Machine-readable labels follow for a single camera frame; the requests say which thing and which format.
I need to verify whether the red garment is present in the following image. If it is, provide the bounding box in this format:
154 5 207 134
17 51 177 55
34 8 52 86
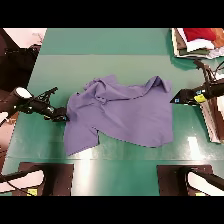
182 28 218 43

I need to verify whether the brown garment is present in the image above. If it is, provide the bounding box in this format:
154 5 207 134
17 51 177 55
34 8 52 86
173 29 188 52

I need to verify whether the orange garment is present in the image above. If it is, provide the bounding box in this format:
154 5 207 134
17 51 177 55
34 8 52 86
211 28 224 50

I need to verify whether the grey garment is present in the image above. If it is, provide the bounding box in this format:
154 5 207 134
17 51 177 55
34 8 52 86
205 45 224 60

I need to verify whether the white garment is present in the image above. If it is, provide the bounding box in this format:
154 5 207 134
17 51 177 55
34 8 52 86
176 28 216 53

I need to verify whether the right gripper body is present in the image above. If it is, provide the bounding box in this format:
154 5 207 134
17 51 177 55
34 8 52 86
169 87 203 106

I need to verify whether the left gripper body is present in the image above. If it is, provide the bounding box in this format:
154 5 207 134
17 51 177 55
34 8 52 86
49 106 70 123

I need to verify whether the heap of clothes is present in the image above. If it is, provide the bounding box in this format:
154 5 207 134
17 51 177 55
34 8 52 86
199 95 224 145

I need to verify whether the black cable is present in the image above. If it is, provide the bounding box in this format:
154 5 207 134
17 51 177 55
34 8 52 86
5 179 36 197

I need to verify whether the green garment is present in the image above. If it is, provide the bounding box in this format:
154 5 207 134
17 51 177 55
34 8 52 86
179 48 210 58

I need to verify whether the purple shirt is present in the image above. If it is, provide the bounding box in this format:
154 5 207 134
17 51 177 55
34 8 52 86
62 73 175 157

